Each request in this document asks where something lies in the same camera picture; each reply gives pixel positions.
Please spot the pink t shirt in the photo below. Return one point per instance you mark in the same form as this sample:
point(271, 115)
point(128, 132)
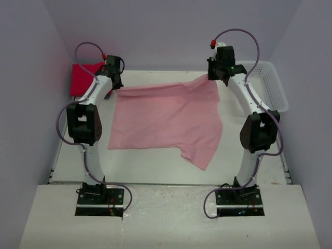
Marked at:
point(180, 114)

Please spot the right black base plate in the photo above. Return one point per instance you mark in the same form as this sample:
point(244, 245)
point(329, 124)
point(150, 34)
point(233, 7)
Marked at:
point(239, 203)

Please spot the folded red t shirt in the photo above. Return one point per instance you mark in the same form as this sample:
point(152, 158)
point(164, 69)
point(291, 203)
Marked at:
point(80, 81)

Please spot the white plastic basket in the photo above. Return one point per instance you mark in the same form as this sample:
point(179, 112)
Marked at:
point(265, 81)

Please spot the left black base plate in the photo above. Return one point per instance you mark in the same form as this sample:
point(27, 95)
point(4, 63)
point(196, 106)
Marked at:
point(99, 200)

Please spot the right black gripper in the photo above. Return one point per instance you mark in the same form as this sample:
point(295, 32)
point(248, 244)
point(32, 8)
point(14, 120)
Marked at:
point(213, 73)

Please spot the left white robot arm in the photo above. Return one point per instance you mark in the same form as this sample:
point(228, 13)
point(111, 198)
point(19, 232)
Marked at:
point(84, 124)

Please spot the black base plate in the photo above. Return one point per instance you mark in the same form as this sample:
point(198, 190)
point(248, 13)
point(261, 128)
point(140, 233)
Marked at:
point(239, 203)
point(99, 200)

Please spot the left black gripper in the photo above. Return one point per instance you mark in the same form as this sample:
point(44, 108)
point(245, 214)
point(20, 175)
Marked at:
point(117, 83)

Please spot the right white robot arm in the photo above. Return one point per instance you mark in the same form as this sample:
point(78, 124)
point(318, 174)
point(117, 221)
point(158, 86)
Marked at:
point(260, 129)

